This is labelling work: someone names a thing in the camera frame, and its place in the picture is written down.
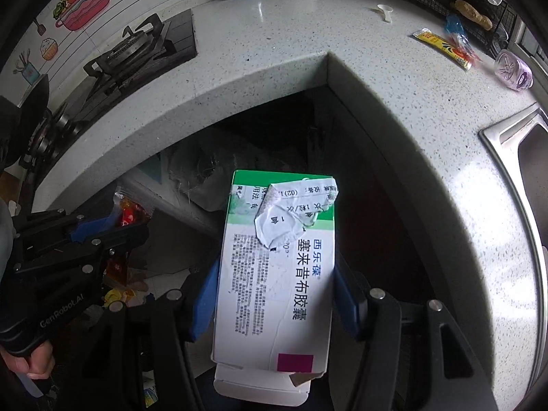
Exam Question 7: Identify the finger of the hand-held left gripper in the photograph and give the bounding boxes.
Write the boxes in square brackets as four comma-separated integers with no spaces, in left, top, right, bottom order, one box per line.
[13,209,118,245]
[13,224,150,279]

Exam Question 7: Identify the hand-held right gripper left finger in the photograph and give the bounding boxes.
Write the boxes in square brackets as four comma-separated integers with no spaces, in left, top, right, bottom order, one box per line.
[81,261,221,411]

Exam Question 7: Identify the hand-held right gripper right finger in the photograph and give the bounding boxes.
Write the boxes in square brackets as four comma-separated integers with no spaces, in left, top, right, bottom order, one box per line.
[333,260,499,411]

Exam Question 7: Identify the white green medicine box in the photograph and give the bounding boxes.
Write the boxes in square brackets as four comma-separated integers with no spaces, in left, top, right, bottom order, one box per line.
[211,169,341,407]

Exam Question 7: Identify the person's left hand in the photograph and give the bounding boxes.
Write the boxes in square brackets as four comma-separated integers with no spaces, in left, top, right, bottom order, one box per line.
[0,345,55,379]

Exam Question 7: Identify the red snack wrapper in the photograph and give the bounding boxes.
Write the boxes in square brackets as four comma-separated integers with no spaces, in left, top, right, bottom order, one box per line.
[113,197,150,227]

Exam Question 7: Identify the orange packet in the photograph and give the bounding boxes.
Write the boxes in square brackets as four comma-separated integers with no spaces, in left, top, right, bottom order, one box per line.
[105,257,129,287]

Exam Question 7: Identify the yellow wrapper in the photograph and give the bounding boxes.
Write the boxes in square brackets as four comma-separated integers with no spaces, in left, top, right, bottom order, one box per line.
[104,290,134,307]

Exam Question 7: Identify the black gas stove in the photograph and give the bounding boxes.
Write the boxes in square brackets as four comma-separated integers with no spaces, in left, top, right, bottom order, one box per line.
[17,9,198,170]

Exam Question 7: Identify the stainless steel sink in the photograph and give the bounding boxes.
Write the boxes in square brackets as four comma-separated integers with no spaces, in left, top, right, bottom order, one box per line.
[479,103,548,399]

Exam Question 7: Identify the yellow sachet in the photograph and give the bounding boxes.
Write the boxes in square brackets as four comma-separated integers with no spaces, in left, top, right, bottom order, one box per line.
[412,28,474,71]

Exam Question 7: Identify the clear purple plastic container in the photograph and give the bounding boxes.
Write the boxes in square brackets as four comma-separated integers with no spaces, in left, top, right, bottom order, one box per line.
[494,49,534,90]

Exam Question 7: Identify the blue plastic wrapper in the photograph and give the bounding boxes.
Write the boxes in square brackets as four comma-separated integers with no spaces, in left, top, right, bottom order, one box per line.
[444,14,472,54]

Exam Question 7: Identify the brown bread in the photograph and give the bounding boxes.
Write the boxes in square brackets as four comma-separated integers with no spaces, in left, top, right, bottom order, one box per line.
[454,0,493,30]

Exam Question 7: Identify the utensil holder wall sticker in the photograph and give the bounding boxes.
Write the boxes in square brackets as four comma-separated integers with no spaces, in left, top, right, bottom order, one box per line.
[15,49,40,85]

